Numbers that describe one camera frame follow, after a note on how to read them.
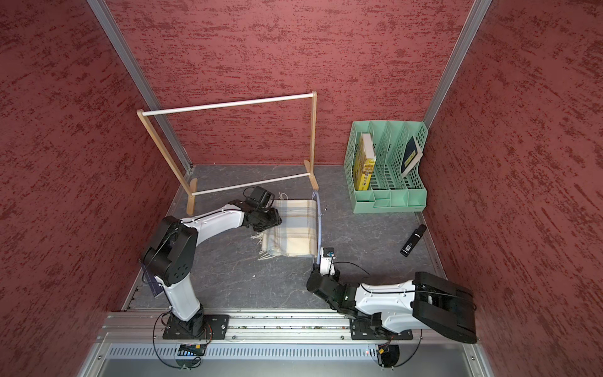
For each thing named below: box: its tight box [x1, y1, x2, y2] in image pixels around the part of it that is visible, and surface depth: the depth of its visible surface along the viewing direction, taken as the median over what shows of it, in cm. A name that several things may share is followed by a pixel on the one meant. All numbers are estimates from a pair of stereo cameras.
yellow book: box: [353, 132, 377, 191], surface depth 96 cm
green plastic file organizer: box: [343, 120, 428, 215], surface depth 105 cm
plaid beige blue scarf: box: [251, 191, 318, 261], surface depth 94 cm
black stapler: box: [399, 223, 428, 257], surface depth 93 cm
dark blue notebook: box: [142, 263, 165, 299], surface depth 82 cm
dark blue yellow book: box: [401, 135, 424, 177], surface depth 108 cm
